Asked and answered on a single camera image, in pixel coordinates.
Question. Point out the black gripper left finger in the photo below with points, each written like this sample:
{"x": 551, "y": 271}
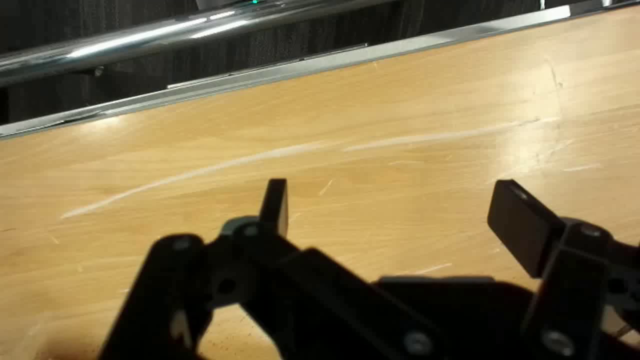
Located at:
{"x": 273, "y": 206}

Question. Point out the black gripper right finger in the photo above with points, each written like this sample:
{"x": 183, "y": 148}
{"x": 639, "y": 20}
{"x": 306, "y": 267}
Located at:
{"x": 526, "y": 226}

